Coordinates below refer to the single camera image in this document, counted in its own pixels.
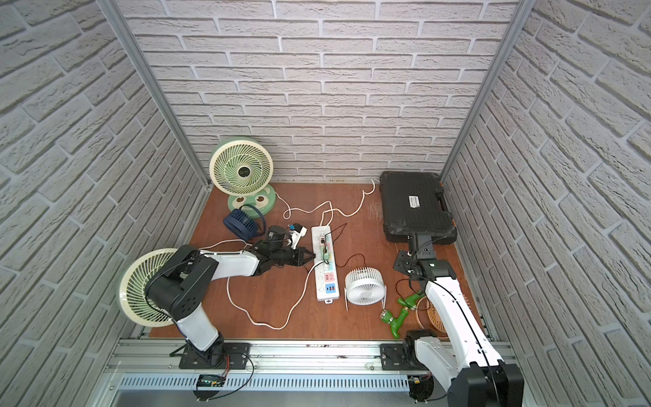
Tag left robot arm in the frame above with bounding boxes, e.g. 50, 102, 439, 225
144, 223, 315, 352

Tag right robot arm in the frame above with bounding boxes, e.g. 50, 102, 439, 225
379, 234, 525, 406

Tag white power strip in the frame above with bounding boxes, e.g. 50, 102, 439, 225
311, 226, 340, 305

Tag navy blue small fan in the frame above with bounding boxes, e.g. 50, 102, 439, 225
223, 203, 267, 242

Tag orange small fan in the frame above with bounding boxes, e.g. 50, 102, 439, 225
415, 298, 448, 338

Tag white small desk fan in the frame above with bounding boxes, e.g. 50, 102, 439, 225
344, 267, 387, 308

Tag green fan at back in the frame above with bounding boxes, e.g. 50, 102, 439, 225
209, 137, 277, 219

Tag green fan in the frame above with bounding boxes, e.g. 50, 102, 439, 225
117, 249, 176, 328
209, 137, 277, 219

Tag green fan at left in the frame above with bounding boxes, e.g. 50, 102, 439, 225
117, 249, 176, 328

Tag black tool case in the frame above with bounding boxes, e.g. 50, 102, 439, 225
380, 171, 457, 245

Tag white power cable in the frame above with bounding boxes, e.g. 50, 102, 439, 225
200, 179, 377, 332

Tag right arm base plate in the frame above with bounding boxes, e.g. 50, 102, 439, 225
379, 343, 425, 371

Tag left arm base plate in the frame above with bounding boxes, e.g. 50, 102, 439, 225
179, 341, 251, 371

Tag aluminium front rail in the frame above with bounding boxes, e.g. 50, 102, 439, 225
106, 338, 402, 375

